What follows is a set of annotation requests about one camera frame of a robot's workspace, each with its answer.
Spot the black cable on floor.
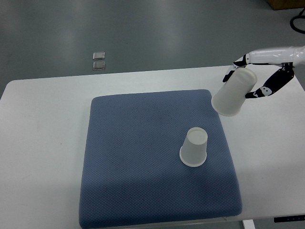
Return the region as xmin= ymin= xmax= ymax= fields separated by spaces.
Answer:
xmin=289 ymin=7 xmax=305 ymax=31

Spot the black thumb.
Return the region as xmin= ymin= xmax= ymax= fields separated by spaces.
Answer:
xmin=245 ymin=65 xmax=295 ymax=99

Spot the metal floor plate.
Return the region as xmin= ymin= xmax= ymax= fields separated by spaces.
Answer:
xmin=92 ymin=52 xmax=105 ymax=60
xmin=92 ymin=61 xmax=106 ymax=71

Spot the white paper cup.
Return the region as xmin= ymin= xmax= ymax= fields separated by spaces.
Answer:
xmin=211 ymin=68 xmax=257 ymax=116
xmin=179 ymin=127 xmax=208 ymax=167

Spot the white table leg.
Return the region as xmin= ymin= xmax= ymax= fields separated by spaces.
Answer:
xmin=242 ymin=219 xmax=255 ymax=229

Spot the lower metal floor plate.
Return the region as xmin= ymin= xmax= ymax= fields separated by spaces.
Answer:
xmin=92 ymin=61 xmax=106 ymax=71

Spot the upper metal floor plate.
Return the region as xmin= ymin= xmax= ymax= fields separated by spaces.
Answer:
xmin=92 ymin=52 xmax=105 ymax=60

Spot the black table control panel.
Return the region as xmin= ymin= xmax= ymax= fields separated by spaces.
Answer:
xmin=274 ymin=216 xmax=305 ymax=223

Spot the brown cardboard box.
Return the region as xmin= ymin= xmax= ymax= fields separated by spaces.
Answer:
xmin=266 ymin=0 xmax=305 ymax=10

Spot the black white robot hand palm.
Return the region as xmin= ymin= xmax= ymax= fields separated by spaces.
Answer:
xmin=246 ymin=46 xmax=305 ymax=68

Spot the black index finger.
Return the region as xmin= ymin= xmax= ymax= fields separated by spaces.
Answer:
xmin=223 ymin=54 xmax=248 ymax=83

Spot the white paper cup on mat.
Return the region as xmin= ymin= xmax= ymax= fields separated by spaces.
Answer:
xmin=179 ymin=127 xmax=208 ymax=167

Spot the blue padded cushion mat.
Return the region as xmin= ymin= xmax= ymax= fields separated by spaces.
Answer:
xmin=79 ymin=89 xmax=242 ymax=229

